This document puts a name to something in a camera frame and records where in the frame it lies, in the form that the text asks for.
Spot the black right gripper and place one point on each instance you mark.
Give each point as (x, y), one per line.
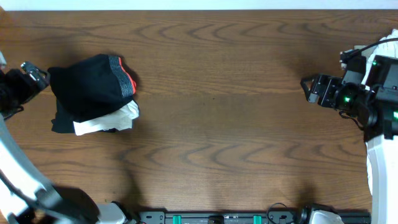
(331, 83)

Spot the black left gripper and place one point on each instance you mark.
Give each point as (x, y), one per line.
(25, 93)

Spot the black leggings with red waistband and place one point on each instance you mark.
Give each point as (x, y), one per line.
(93, 87)

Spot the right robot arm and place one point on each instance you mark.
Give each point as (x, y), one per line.
(369, 98)

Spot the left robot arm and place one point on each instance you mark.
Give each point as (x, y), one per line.
(27, 196)

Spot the folded black garment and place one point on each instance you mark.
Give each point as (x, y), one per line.
(63, 120)

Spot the grey cloth piece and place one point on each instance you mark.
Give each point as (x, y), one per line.
(358, 47)

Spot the crumpled white shirt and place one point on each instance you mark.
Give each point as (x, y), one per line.
(388, 49)

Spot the folded white garment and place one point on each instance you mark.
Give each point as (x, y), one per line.
(120, 120)

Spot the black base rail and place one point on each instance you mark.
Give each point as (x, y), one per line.
(277, 213)

